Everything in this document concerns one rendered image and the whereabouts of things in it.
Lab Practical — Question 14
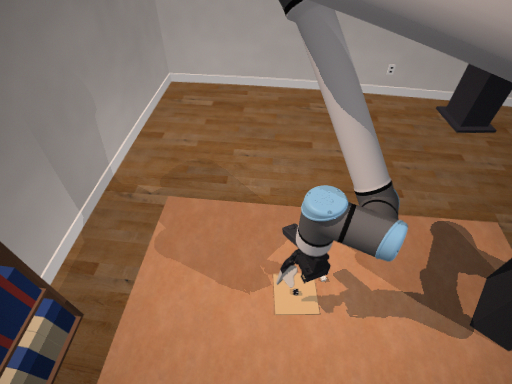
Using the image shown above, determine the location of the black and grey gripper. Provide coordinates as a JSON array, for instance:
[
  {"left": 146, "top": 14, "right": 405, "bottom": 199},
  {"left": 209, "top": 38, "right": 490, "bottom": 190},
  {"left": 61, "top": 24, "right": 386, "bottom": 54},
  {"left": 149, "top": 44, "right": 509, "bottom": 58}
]
[{"left": 276, "top": 249, "right": 331, "bottom": 288}]

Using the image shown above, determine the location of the light orange mat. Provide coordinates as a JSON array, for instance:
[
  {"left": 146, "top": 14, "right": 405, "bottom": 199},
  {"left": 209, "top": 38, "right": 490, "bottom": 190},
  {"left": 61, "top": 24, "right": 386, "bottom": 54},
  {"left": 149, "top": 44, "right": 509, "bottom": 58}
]
[{"left": 273, "top": 273, "right": 319, "bottom": 315}]

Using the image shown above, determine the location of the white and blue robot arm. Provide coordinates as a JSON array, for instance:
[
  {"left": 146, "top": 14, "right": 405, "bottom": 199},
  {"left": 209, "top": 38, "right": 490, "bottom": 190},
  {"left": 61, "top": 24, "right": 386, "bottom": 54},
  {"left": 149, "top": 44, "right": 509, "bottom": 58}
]
[{"left": 279, "top": 0, "right": 512, "bottom": 262}]

